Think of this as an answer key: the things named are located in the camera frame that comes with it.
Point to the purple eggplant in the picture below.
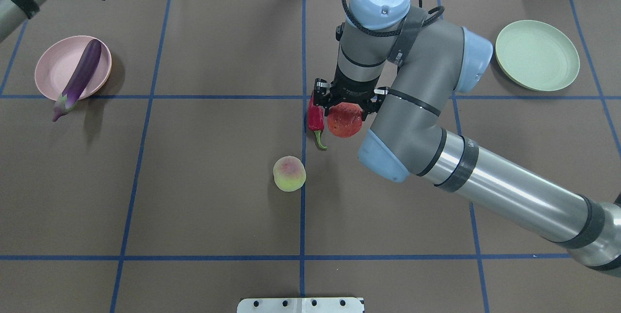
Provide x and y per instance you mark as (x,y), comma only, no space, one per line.
(81,77)

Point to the brown table mat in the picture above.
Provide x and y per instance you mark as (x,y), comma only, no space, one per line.
(156,194)

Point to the green plate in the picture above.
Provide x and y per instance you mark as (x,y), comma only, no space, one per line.
(537,56)

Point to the pink plate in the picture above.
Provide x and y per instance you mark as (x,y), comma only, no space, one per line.
(57,64)

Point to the red chili pepper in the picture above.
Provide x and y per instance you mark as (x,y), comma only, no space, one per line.
(316,122)

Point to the peach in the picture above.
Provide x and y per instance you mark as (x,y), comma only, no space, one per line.
(289,174)

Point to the red pomegranate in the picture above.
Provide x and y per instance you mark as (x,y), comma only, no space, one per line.
(345,120)

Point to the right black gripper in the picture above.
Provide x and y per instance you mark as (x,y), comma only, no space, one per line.
(350,92)

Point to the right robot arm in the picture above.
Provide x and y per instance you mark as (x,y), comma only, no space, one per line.
(402,63)

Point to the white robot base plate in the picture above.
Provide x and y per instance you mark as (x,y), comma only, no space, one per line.
(302,305)

